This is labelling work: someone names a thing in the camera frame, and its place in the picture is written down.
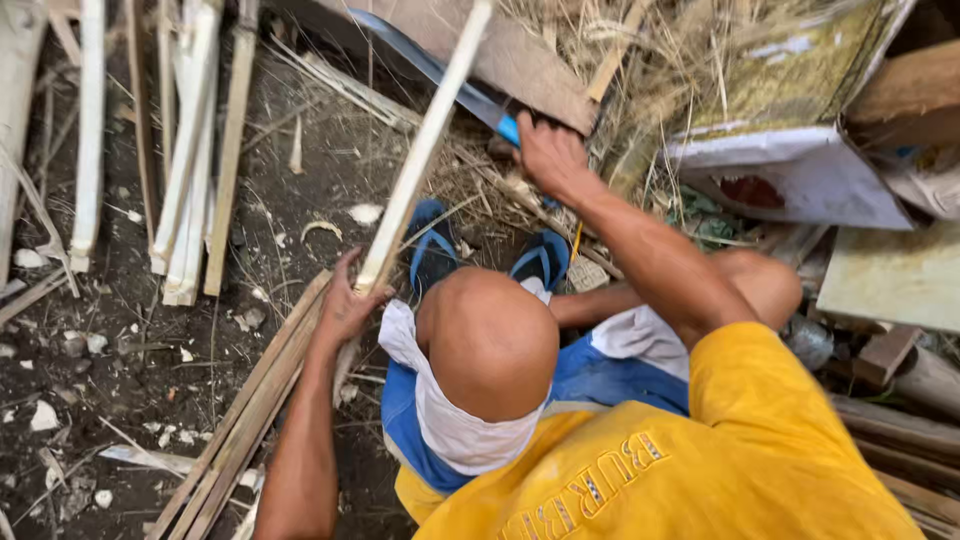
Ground brown wooden board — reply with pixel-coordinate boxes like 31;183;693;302
300;0;601;138

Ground long pale bamboo strip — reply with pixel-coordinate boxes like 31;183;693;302
332;0;496;410

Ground thin bamboo slivers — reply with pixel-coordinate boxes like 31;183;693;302
264;33;426;138

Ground bundle of brown bamboo slats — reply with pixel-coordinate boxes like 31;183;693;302
146;268;336;540

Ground person's left hand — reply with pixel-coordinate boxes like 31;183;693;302
311;247;395;350

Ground white printed cardboard box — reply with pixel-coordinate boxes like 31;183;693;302
660;0;921;232

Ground white flat scrap strip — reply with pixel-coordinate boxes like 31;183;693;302
97;443;198;478

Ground heap of dry grass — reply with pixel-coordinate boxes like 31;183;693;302
442;0;852;226

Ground blue handled machete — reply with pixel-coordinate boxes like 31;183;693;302
346;6;523;148

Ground white mesh scrap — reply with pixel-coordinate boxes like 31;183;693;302
566;255;611;294

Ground scattered white stone chips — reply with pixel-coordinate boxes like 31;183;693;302
0;201;387;513

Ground person's right hand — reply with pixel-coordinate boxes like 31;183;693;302
513;111;603;209

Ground yellow shirt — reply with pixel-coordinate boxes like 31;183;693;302
393;321;927;540

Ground brown wooden beam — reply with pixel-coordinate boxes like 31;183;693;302
843;37;960;148

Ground short tan wooden slat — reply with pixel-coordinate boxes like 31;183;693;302
586;0;654;104

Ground pale flat board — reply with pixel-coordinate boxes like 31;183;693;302
815;220;960;336

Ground grey crumpled plastic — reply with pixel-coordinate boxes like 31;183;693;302
780;313;836;373

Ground heap of old bamboo poles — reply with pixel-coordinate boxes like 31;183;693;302
828;345;960;540

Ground small wooden block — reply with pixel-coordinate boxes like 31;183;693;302
851;324;924;388

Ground blue and white shorts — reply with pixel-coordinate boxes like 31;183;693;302
377;276;695;496

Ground green plastic scrap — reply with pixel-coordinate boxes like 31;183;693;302
663;186;745;250

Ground blue flip-flop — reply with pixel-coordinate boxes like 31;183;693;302
508;228;573;294
405;198;460;301

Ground row of pale split bamboo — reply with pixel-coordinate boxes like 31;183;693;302
0;0;261;309

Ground person's left leg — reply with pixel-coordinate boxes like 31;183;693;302
414;266;561;423

